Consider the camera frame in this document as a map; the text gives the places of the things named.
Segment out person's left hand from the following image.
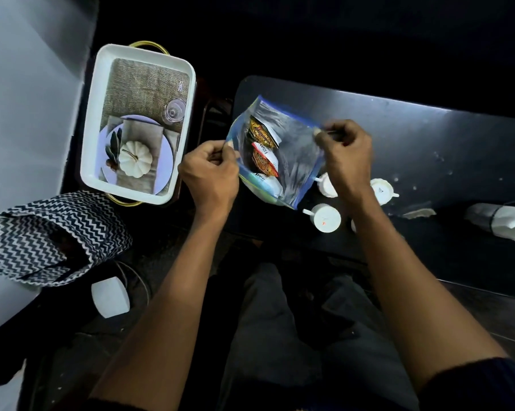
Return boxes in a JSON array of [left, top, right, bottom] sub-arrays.
[[178, 140, 241, 218]]

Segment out person's left forearm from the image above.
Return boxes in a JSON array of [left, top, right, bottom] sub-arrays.
[[88, 207, 240, 411]]

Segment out torn paper scrap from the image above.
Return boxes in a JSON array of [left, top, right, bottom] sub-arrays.
[[401, 208, 437, 220]]

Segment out orange sauce packet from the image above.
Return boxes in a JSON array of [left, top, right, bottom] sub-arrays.
[[251, 142, 280, 178], [248, 116, 279, 149]]

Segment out person's grey trousers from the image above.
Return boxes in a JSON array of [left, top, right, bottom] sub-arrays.
[[217, 262, 421, 411]]

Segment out person's right forearm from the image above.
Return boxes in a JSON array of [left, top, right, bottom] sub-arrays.
[[349, 197, 510, 394]]

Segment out black white zigzag fabric bag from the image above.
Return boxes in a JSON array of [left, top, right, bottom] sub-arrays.
[[0, 190, 133, 288]]

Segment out white rounded power adapter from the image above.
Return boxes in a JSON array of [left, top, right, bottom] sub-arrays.
[[91, 276, 131, 319]]

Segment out person's right hand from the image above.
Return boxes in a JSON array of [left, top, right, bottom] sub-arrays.
[[314, 120, 374, 207]]

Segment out thin grey cable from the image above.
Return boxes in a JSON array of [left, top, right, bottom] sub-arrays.
[[114, 261, 151, 306]]

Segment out white tray gold handles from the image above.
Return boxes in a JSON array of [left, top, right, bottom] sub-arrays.
[[80, 40, 197, 208]]

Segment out clear zip bag blue edge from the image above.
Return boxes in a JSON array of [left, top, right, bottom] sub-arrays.
[[225, 95, 327, 210]]

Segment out printed paper tray insert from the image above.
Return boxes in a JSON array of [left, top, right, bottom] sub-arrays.
[[96, 58, 190, 196]]

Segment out white rolled paper bundle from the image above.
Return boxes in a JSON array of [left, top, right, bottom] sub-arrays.
[[464, 203, 515, 246]]

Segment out white creamer cup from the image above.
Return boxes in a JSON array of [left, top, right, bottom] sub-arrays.
[[302, 204, 342, 233], [370, 178, 400, 206], [314, 173, 338, 198]]

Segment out white packet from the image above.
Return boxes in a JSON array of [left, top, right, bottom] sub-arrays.
[[251, 172, 285, 198]]

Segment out person's dark sleeve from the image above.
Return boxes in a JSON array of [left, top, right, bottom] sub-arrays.
[[418, 357, 515, 411]]

